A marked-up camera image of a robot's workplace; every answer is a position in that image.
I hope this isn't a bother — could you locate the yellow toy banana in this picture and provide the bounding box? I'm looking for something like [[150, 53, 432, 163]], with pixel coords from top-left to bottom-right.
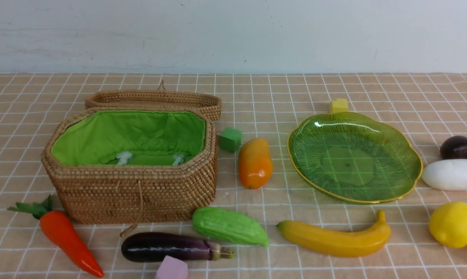
[[276, 210, 391, 258]]

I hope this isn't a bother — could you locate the woven wicker basket green lining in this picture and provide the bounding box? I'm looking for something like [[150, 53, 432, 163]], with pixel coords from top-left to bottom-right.
[[41, 106, 218, 224]]

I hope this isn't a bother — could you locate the green foam cube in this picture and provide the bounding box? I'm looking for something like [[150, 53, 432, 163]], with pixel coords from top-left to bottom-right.
[[219, 127, 242, 153]]

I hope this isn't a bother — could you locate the orange toy mango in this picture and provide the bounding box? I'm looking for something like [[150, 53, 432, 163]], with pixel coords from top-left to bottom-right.
[[238, 137, 273, 189]]

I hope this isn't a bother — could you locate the pink foam cube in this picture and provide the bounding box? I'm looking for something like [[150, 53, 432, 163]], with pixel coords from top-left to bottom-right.
[[154, 255, 189, 279]]

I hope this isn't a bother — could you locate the white toy radish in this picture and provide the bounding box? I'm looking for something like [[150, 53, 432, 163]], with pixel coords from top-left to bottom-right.
[[422, 159, 467, 191]]

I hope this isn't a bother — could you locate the purple toy eggplant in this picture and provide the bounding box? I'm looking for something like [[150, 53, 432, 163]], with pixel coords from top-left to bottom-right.
[[121, 232, 235, 263]]

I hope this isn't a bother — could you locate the green glass leaf plate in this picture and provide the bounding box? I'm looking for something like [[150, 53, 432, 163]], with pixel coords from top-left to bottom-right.
[[287, 112, 424, 205]]

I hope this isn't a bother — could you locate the dark purple toy mangosteen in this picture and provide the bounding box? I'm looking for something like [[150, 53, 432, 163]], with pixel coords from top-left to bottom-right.
[[439, 135, 467, 160]]

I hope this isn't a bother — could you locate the green toy bitter gourd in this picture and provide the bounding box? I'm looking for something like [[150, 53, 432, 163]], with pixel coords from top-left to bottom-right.
[[192, 207, 269, 247]]

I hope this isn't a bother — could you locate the checkered beige tablecloth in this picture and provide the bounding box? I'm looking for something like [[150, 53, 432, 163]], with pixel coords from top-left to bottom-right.
[[0, 73, 467, 279]]

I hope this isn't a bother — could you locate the yellow foam cube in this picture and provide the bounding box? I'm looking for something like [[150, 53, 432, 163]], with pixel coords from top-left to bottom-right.
[[329, 98, 349, 114]]

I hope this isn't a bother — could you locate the orange toy carrot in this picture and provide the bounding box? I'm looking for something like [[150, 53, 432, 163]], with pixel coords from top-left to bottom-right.
[[7, 195, 104, 278]]

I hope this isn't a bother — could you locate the woven wicker basket lid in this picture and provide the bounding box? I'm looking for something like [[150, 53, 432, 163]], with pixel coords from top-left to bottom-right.
[[85, 81, 222, 121]]

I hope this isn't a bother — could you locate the yellow toy lemon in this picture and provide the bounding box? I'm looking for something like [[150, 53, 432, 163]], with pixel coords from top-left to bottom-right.
[[429, 202, 467, 248]]

